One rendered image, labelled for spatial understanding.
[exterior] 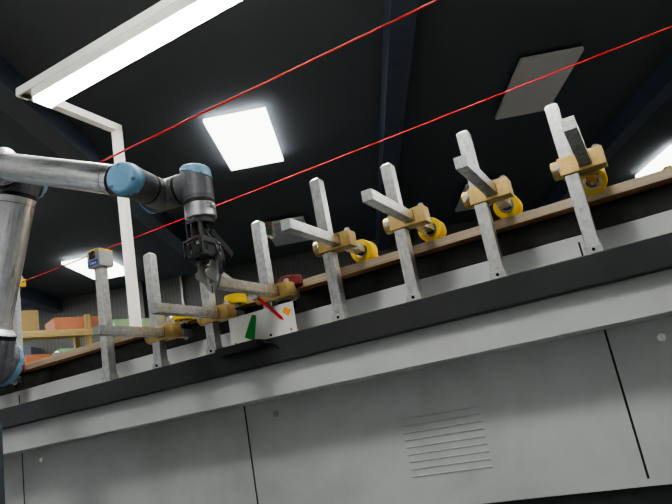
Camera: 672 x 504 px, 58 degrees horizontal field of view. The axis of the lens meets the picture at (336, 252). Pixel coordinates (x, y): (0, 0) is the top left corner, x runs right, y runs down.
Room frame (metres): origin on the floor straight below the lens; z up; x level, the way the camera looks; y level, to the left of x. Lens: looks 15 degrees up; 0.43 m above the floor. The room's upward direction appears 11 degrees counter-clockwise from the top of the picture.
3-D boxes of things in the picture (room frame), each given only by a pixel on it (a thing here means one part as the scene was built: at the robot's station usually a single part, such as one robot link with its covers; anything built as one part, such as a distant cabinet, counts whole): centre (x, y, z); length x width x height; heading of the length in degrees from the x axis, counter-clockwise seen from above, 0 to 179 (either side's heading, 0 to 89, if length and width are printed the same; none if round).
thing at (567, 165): (1.54, -0.67, 0.95); 0.13 x 0.06 x 0.05; 64
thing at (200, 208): (1.65, 0.36, 1.05); 0.10 x 0.09 x 0.05; 64
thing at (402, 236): (1.77, -0.20, 0.90); 0.03 x 0.03 x 0.48; 64
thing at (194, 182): (1.66, 0.36, 1.13); 0.10 x 0.09 x 0.12; 73
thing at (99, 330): (2.10, 0.70, 0.82); 0.43 x 0.03 x 0.04; 154
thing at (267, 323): (1.98, 0.28, 0.75); 0.26 x 0.01 x 0.10; 64
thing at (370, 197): (1.69, -0.21, 0.95); 0.50 x 0.04 x 0.04; 154
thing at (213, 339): (2.09, 0.47, 0.89); 0.03 x 0.03 x 0.48; 64
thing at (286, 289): (1.98, 0.22, 0.85); 0.13 x 0.06 x 0.05; 64
